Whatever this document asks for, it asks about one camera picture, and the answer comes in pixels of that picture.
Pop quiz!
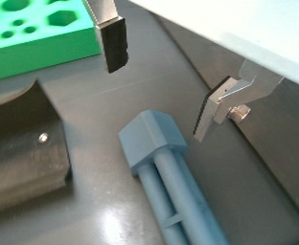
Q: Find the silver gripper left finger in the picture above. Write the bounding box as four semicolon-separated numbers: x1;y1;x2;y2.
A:
84;0;129;73

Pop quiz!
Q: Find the green shape sorter board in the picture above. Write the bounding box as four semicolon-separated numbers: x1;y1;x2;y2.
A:
0;0;101;79

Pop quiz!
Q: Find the black curved fixture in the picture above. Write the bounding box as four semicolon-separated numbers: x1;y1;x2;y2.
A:
0;82;72;211

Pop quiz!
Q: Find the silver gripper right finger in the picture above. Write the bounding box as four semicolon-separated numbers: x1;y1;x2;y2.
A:
194;60;284;141

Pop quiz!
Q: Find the blue three prong object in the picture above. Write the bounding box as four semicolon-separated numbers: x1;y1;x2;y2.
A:
119;110;228;245

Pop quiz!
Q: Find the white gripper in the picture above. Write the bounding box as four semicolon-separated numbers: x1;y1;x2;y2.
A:
129;0;299;84

